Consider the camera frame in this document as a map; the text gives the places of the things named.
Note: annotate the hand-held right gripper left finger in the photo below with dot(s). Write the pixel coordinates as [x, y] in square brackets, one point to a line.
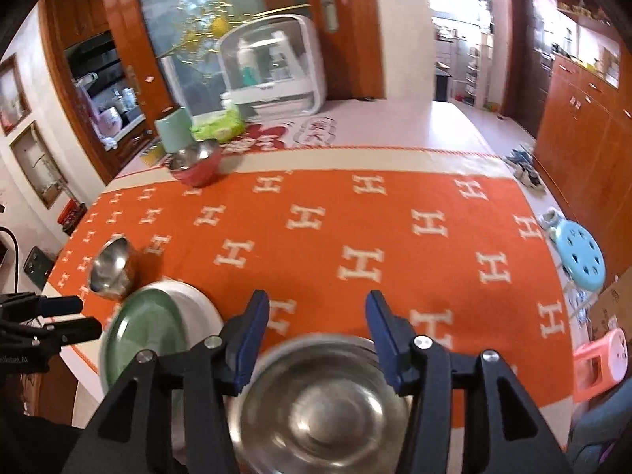
[249, 345]

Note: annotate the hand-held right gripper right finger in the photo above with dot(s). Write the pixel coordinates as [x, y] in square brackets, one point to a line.
[387, 345]

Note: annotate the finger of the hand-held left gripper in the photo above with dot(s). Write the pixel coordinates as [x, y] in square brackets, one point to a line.
[76, 333]
[61, 306]

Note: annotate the small steel bowl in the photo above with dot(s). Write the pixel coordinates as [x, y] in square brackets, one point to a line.
[108, 264]

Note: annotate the green plate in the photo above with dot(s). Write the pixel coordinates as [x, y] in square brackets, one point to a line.
[143, 326]

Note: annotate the white plate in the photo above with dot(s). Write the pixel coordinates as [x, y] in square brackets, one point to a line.
[197, 301]

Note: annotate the large steel bowl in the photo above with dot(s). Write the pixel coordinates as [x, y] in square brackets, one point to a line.
[321, 414]

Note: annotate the pink bowl with steel lining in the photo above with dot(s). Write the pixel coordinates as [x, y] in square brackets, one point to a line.
[202, 170]

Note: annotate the red crate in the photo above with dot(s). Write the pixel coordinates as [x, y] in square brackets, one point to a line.
[73, 215]

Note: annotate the orange patterned blanket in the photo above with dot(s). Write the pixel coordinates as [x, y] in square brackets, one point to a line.
[321, 266]

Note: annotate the yellow box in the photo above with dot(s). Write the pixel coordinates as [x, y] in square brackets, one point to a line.
[150, 156]

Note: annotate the white pink kettle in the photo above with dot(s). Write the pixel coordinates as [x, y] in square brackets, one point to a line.
[106, 126]

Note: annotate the grey slipper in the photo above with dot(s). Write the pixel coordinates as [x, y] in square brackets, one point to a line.
[550, 218]

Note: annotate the mint green container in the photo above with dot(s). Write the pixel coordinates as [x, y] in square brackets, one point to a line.
[173, 131]

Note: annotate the pink plastic stool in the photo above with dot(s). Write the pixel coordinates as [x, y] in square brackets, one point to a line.
[597, 360]

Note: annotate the blue plastic stool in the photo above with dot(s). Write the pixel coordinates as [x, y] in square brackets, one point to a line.
[580, 254]

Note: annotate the red printed table cover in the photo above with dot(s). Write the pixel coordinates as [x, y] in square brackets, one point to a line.
[306, 133]

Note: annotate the white grey shoe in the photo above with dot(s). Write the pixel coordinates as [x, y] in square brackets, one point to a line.
[531, 177]

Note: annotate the green wipes packet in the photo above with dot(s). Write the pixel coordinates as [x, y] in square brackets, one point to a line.
[217, 126]

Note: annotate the blue shoe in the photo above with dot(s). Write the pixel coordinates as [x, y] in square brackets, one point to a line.
[518, 157]

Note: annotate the cardboard box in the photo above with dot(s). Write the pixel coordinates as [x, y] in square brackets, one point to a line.
[614, 306]

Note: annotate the white countertop appliance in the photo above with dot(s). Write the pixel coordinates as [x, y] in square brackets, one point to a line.
[296, 69]

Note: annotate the wooden cabinet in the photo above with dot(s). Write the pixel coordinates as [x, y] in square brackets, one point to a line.
[582, 133]

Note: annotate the wooden framed glass door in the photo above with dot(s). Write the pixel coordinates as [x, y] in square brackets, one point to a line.
[158, 10]

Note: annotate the yellow flower branches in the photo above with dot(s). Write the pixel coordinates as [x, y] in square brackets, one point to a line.
[217, 27]

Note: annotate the dark wooden door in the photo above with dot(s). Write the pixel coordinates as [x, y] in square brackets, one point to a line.
[531, 59]

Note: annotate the black wall socket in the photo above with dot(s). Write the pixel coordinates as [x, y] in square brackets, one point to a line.
[38, 266]

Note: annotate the wooden wall frame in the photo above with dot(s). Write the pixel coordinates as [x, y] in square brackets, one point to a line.
[37, 163]
[12, 96]

